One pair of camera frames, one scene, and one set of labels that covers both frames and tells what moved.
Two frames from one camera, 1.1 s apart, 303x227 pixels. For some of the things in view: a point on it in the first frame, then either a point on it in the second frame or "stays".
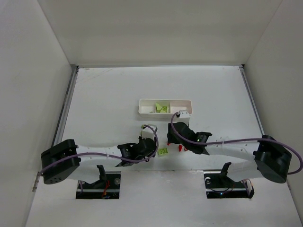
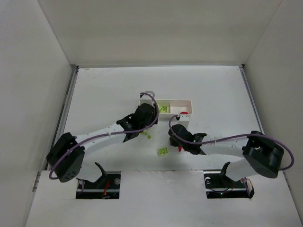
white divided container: [163, 108] stays
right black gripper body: [175, 136] stays
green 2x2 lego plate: [163, 151] stays
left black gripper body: [147, 146] → [148, 109]
